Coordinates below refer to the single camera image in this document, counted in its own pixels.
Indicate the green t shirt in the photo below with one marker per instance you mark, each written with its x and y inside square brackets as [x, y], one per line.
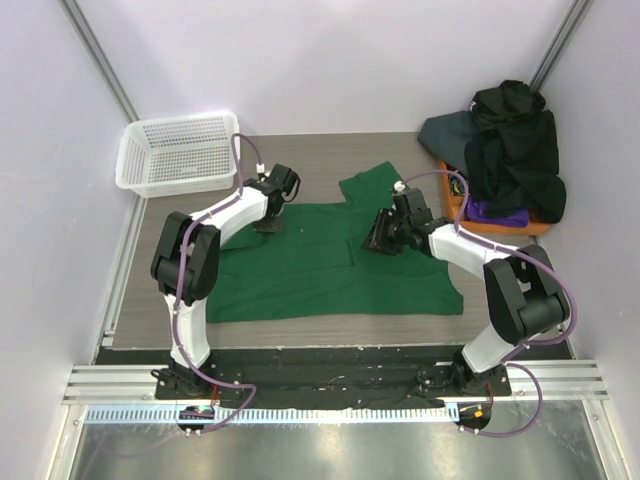
[316, 265]

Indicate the dark teal t shirt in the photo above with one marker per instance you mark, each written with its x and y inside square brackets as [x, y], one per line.
[446, 137]

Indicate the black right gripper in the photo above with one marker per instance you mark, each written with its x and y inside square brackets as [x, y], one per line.
[382, 232]

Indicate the white plastic basket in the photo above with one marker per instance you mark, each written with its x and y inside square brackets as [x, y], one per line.
[177, 155]

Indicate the black t shirt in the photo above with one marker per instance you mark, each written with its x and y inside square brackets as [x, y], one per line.
[514, 121]

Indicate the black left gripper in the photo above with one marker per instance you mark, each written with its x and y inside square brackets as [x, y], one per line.
[268, 227]

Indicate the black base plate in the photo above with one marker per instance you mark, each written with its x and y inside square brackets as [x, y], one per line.
[321, 378]

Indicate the patterned cloth in tray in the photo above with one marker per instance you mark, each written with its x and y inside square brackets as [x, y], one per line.
[458, 184]

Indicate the orange tray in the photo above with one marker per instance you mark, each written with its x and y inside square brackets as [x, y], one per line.
[504, 194]

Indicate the purple t shirt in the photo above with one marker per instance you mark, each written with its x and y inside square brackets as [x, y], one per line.
[479, 211]

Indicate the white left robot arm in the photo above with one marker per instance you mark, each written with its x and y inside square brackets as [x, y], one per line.
[187, 257]

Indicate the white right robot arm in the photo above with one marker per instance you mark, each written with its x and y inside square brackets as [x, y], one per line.
[525, 297]

